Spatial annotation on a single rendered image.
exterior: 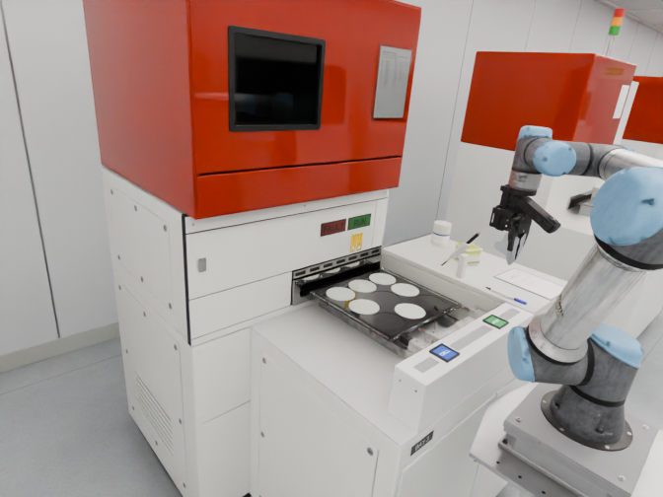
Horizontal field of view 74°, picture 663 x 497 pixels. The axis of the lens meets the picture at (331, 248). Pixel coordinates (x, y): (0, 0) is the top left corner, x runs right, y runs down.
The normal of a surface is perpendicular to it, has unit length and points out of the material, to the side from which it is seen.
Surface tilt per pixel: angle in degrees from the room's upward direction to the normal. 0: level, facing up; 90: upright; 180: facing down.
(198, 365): 90
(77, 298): 90
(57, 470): 0
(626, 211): 83
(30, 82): 90
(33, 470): 0
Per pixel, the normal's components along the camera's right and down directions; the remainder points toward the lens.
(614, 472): 0.07, -0.93
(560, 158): -0.03, 0.37
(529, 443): -0.71, 0.21
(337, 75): 0.67, 0.32
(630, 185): -0.98, -0.16
